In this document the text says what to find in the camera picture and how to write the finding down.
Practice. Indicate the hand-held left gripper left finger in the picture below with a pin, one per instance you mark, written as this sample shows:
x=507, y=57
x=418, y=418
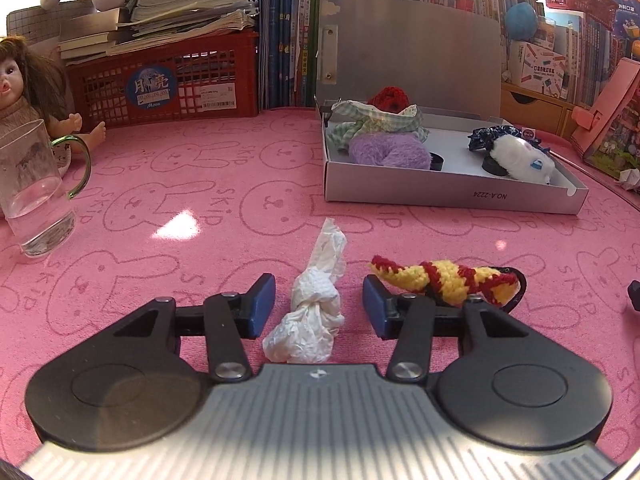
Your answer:
x=260, y=305

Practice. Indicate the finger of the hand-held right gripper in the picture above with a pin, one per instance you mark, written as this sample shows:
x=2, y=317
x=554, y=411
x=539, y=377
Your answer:
x=636, y=295

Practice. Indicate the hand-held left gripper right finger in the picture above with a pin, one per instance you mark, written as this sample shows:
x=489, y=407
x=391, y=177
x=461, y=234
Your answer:
x=375, y=307

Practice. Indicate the white tissue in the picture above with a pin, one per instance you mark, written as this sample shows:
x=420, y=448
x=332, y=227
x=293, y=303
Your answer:
x=312, y=305

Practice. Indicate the yellow red crochet pouch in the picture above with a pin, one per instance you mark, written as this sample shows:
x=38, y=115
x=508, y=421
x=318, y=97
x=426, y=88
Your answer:
x=450, y=277

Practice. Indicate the purple plush toy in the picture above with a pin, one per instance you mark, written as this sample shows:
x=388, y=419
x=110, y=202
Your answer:
x=390, y=152

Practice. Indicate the black round lid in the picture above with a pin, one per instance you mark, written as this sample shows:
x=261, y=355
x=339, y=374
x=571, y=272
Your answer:
x=436, y=161

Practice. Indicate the white plush toy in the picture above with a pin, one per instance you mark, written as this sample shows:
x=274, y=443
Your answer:
x=522, y=157

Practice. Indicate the green checked cloth pouch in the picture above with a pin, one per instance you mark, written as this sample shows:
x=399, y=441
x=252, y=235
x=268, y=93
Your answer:
x=375, y=120

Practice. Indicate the red knitted pouch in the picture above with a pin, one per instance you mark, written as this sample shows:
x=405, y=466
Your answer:
x=389, y=99

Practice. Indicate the grey cardboard file box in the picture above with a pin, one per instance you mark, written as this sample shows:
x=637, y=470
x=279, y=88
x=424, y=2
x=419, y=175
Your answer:
x=415, y=50

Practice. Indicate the white folded paper figure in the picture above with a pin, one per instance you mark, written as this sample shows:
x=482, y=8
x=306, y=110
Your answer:
x=629, y=178

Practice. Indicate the pink bunny print tablecloth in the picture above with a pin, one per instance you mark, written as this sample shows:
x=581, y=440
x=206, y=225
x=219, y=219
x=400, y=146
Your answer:
x=200, y=185

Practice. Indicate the pink triangular toy box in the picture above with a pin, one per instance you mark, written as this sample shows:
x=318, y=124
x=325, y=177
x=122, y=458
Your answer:
x=610, y=120

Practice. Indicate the wooden drawer organiser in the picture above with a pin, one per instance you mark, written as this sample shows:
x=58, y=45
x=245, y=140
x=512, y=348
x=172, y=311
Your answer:
x=535, y=110

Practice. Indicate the white printed carton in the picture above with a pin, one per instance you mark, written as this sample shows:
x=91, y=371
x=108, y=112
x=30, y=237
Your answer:
x=537, y=70

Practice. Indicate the clear glass mug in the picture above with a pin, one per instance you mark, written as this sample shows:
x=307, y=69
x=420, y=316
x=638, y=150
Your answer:
x=35, y=185

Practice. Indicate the row of blue workbooks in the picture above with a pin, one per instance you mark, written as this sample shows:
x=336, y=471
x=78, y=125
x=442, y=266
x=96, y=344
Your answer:
x=285, y=35

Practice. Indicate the blue robot toy box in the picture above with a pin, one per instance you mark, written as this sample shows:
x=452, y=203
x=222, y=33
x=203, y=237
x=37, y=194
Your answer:
x=627, y=15

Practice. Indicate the blue plush ball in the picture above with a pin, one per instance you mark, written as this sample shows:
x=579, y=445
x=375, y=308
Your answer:
x=521, y=22

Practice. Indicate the small red plastic basket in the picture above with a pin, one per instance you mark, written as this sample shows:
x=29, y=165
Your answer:
x=580, y=0

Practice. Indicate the stack of worn books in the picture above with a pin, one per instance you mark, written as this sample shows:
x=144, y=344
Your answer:
x=185, y=5

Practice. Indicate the brown haired doll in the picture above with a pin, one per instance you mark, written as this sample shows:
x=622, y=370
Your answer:
x=25, y=80

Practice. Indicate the grey grid board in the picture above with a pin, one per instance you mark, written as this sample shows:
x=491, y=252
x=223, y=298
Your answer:
x=30, y=22

